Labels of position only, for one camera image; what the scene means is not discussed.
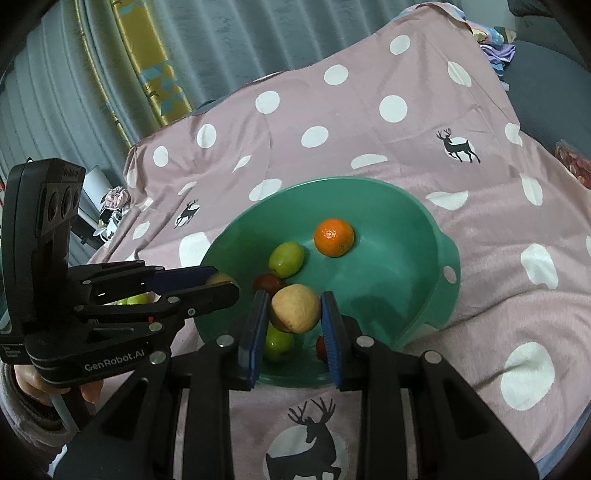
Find clear snack bag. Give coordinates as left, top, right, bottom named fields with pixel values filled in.
left=554, top=138, right=591, bottom=191

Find yellow patterned curtain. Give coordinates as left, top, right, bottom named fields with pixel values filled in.
left=76, top=0, right=192, bottom=128

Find orange tangerine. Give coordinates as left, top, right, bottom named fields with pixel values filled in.
left=314, top=218, right=356, bottom=258

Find pink polka dot blanket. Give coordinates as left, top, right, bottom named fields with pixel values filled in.
left=88, top=2, right=591, bottom=480

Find person's left hand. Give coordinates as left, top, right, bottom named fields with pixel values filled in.
left=14, top=367, right=100, bottom=408

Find pile of clothes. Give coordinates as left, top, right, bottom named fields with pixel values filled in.
left=95, top=210, right=125, bottom=241

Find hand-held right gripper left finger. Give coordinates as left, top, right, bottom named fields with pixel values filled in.
left=55, top=290, right=273, bottom=480

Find grey sofa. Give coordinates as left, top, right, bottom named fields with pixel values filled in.
left=503, top=0, right=591, bottom=153

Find pink crumpled cloth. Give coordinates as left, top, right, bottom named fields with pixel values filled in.
left=102, top=187, right=132, bottom=208

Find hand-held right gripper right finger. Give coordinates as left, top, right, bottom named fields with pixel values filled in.
left=321, top=290, right=509, bottom=480

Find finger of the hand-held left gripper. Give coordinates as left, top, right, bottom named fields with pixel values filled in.
left=81, top=261, right=219, bottom=304
left=76, top=281, right=241, bottom=334

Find white cylinder appliance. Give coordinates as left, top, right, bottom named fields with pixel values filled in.
left=78, top=166, right=112, bottom=217

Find grey curtain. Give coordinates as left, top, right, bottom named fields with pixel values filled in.
left=0, top=0, right=416, bottom=222

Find colourful crumpled cloth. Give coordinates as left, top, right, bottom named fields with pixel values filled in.
left=466, top=18, right=518, bottom=77

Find green plastic bowl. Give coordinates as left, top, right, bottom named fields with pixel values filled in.
left=193, top=178, right=461, bottom=388

